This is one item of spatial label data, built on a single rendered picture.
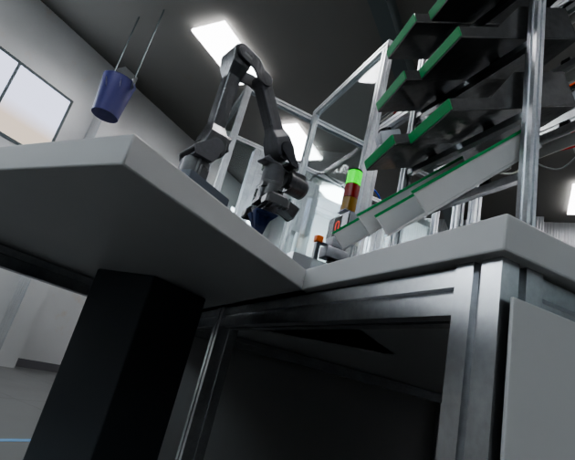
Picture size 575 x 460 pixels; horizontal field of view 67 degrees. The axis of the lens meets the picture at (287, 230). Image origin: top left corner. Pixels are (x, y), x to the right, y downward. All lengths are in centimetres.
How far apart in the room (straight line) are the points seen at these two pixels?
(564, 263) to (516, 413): 13
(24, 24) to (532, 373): 796
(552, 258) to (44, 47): 798
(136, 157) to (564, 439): 37
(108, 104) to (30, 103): 181
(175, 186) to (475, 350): 28
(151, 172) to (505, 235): 28
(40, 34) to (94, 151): 778
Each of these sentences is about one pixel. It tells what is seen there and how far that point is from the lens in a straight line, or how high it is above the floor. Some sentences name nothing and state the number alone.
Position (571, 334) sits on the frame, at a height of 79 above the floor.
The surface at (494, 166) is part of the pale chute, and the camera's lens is 80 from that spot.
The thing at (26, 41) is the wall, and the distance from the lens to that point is 801.
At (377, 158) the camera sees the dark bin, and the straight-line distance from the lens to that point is 96.
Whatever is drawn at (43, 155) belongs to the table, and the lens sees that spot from 45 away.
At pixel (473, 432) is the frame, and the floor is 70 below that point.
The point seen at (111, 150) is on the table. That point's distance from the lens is 38.
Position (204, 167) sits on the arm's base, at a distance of 98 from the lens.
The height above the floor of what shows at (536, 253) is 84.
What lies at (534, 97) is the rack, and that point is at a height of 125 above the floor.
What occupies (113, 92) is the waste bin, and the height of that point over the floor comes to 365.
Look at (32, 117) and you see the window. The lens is 776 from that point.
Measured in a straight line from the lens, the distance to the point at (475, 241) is 37.
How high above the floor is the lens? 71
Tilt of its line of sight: 19 degrees up
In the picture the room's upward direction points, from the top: 14 degrees clockwise
